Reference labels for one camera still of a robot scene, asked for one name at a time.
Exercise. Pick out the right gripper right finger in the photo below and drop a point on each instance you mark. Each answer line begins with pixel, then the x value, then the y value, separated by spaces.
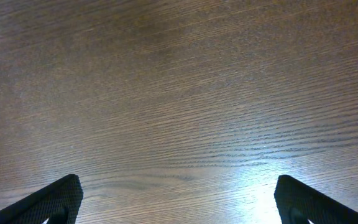
pixel 300 203

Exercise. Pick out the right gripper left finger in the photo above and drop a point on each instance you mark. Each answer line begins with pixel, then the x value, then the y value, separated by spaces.
pixel 58 202

